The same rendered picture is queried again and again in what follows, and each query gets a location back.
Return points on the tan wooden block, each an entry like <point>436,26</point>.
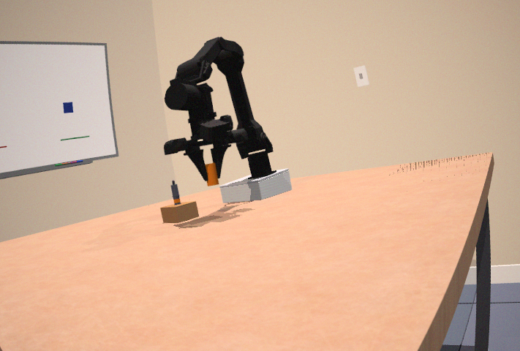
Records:
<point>179,213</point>

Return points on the grey marker with orange band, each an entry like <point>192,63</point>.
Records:
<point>176,198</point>

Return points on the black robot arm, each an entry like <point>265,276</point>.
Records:
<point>185,94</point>

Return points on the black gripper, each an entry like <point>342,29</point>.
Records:
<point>192,147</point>

